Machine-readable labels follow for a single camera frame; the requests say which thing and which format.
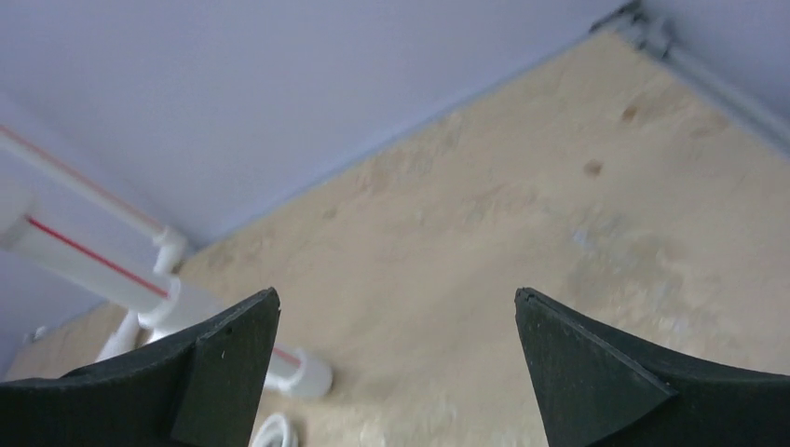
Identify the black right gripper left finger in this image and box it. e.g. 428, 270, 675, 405
1, 288, 280, 446

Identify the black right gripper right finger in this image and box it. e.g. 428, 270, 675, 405
514, 288, 789, 446

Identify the white power strip cable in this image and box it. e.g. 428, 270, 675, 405
250, 413, 301, 447

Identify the white PVC pipe frame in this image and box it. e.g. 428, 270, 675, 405
0, 126, 334, 401

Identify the aluminium rail right table edge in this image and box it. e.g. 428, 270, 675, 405
589, 1, 789, 155

